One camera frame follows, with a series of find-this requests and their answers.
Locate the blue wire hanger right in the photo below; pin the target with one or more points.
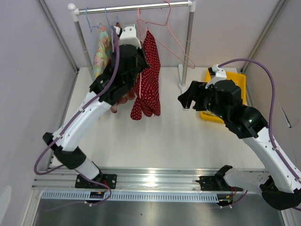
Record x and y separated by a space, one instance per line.
112 30

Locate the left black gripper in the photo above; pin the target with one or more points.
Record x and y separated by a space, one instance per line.
141 52

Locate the white slotted cable duct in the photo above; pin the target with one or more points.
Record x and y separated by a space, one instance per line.
131 196

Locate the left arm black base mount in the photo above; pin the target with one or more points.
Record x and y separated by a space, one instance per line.
108 179

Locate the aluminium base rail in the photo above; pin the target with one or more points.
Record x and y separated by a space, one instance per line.
131 179

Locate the red plaid garment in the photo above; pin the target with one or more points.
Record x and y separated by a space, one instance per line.
130 95

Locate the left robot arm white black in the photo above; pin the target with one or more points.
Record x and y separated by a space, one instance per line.
103 93

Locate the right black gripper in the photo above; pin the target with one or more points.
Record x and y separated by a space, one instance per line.
199 91

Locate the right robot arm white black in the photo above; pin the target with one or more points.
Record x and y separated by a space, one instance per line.
279 186

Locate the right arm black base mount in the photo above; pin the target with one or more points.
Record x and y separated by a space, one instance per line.
208 183

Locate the blue wire hanger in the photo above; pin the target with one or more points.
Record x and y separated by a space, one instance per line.
112 30
92 43

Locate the blue wire hanger left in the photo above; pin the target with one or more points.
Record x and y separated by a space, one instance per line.
92 43

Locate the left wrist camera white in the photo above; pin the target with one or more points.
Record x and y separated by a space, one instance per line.
128 35

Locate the pink wire hanger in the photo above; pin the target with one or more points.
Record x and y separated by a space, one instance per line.
171 33
141 39

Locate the clothes rack metal white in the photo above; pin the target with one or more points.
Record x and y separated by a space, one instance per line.
182 68

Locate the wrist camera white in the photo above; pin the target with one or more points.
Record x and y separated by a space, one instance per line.
128 35
217 74

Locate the pastel floral garment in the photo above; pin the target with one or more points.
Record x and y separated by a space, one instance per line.
103 52

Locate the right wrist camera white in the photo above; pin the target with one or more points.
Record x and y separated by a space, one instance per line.
217 74

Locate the yellow plastic tray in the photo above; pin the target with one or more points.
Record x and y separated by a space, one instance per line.
239 80

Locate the red polka dot skirt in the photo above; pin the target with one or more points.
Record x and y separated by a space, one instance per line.
147 87

